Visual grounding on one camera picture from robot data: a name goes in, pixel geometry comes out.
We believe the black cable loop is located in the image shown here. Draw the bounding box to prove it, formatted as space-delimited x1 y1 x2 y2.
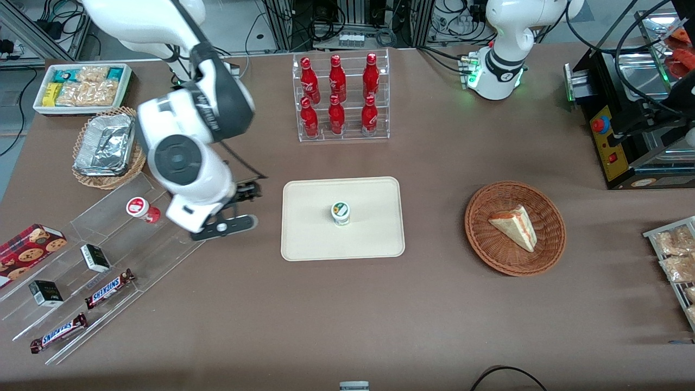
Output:
470 366 549 391

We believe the cream plastic tray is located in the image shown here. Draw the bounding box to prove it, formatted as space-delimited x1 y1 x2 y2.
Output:
281 176 406 262

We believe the red cola bottle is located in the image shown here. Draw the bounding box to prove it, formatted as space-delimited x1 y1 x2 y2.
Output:
328 94 346 136
362 53 381 99
361 94 379 136
300 97 320 138
300 56 321 105
328 54 348 103

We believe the clear acrylic bottle rack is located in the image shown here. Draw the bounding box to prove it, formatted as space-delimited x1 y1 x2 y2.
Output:
292 48 390 143

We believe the clear bag of crackers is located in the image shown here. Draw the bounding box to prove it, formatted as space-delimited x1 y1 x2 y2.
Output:
76 66 111 84
56 80 122 107

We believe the aluminium foil container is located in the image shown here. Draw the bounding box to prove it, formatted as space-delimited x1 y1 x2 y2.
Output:
74 113 136 178

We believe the tray of packaged snacks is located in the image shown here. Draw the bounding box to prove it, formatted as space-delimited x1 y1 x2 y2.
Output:
643 216 695 332

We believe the wrapped triangle sandwich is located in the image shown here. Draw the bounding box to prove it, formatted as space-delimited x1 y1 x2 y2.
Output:
488 205 538 253

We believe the red gum bottle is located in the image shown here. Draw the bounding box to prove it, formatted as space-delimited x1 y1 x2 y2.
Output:
126 197 162 225

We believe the red cookie box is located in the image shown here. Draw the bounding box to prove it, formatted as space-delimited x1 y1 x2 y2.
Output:
0 223 68 289

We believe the black yellow food warmer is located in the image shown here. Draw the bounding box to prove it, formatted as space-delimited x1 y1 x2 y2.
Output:
564 8 695 191

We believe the snickers bar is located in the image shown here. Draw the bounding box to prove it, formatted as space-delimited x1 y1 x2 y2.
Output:
84 268 136 310
30 313 89 355

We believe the small black box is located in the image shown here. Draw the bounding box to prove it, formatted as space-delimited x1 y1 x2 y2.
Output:
28 280 65 308
80 244 112 273

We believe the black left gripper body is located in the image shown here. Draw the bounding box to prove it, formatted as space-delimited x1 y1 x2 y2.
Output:
668 68 695 118

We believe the wicker basket holding foil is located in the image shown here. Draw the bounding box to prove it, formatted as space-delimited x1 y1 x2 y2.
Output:
72 106 148 190

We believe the round brown wicker basket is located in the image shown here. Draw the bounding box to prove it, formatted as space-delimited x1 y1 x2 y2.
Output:
465 181 567 277

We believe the white plastic bin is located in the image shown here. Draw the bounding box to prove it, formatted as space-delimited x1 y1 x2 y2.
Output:
33 63 133 118

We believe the clear acrylic stepped display stand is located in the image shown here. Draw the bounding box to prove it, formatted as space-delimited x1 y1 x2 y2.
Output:
0 173 207 365

